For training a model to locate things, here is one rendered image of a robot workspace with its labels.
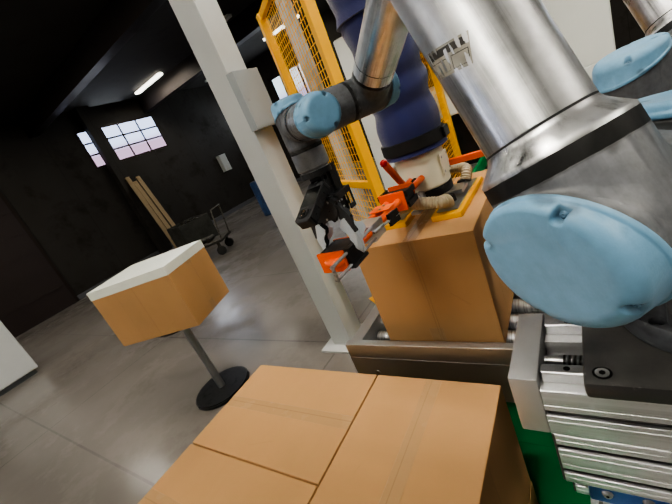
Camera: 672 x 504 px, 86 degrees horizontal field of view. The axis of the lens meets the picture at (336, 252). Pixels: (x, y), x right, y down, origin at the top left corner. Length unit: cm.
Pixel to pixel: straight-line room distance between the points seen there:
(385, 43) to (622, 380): 53
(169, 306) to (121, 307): 32
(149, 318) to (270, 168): 115
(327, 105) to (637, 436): 62
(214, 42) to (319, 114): 155
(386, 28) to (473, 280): 75
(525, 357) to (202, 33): 203
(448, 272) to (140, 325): 191
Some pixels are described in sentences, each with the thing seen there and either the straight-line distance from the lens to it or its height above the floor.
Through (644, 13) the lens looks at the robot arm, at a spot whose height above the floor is 131.
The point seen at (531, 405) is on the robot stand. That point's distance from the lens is 55.
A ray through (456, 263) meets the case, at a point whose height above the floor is 85.
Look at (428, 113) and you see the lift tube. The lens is 124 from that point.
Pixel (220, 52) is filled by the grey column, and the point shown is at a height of 188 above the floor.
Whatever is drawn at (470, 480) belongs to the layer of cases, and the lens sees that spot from 100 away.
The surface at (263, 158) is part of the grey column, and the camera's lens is 210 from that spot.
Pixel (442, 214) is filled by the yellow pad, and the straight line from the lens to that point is 120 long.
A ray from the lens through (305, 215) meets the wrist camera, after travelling 73.
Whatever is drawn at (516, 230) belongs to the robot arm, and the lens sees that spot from 29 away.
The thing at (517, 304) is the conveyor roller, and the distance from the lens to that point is 145.
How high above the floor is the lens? 136
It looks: 18 degrees down
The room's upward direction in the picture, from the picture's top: 24 degrees counter-clockwise
